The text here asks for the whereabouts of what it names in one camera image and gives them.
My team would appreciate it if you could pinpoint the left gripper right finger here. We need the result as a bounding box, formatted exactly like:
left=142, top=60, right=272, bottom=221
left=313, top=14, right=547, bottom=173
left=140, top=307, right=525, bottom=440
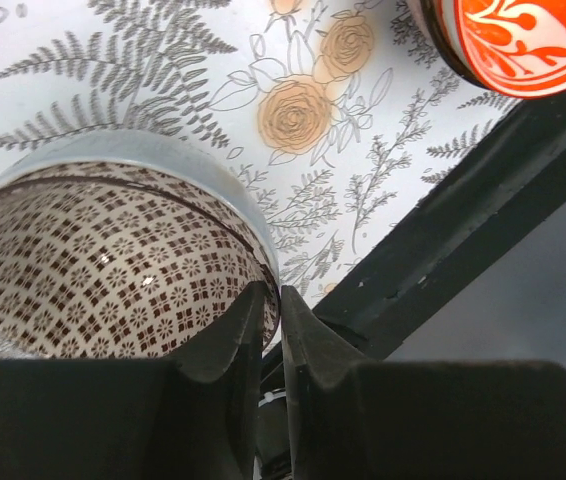
left=281, top=286, right=566, bottom=479

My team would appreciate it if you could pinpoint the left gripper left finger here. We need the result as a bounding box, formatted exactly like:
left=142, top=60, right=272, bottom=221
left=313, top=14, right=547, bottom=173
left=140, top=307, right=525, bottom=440
left=0, top=282, right=265, bottom=479

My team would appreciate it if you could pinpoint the brown patterned bowl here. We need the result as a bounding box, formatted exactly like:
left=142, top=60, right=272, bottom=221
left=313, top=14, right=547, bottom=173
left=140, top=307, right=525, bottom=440
left=0, top=132, right=280, bottom=358

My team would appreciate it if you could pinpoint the red floral bowl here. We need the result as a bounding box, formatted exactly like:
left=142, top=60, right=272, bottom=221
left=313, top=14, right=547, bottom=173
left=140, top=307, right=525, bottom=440
left=407, top=0, right=566, bottom=99

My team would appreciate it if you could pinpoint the floral table mat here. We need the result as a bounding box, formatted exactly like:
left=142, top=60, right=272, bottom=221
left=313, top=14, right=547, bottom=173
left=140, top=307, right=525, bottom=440
left=0, top=1, right=516, bottom=304

